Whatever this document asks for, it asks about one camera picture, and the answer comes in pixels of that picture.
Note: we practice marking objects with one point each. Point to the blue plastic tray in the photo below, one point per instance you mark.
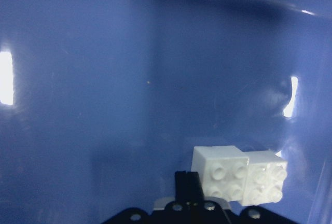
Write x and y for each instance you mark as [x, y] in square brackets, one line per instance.
[111, 96]

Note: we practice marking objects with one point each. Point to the white block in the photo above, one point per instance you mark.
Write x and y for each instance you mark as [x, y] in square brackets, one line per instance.
[222, 171]
[266, 174]

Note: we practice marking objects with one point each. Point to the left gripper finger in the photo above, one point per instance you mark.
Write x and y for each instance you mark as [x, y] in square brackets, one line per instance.
[188, 189]

